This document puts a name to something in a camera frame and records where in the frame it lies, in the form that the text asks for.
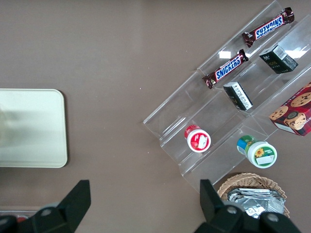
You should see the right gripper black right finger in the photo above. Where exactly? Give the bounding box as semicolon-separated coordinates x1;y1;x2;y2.
194;179;304;233

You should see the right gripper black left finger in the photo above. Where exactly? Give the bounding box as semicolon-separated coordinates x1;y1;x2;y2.
0;180;91;233

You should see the small tan wicker basket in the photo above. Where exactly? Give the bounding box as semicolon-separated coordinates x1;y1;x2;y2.
217;172;291;219

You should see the white rectangular plastic tray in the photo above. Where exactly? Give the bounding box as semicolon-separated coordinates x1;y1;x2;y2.
0;88;68;168

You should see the silver foil packet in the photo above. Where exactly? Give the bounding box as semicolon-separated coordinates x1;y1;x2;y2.
227;187;285;219

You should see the clear plastic container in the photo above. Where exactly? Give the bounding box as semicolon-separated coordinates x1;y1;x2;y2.
0;210;37;222

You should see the red-lidded small jar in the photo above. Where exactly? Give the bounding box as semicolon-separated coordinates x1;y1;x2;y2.
184;124;211;153

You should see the green-lidded sunflower jar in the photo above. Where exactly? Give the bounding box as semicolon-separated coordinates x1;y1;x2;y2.
237;135;278;169

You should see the clear acrylic tiered display stand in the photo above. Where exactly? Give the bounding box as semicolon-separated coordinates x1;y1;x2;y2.
142;0;311;195

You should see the black small carton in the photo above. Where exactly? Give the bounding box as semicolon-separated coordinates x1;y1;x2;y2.
223;81;253;112

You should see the red chocolate chip cookie box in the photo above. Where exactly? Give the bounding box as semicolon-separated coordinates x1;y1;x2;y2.
269;82;311;137

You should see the Snickers chocolate bar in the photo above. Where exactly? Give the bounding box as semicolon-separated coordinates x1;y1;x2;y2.
242;7;295;48
202;49;249;90

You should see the dark green small carton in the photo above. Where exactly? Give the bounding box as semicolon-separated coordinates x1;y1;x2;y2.
259;44;299;74

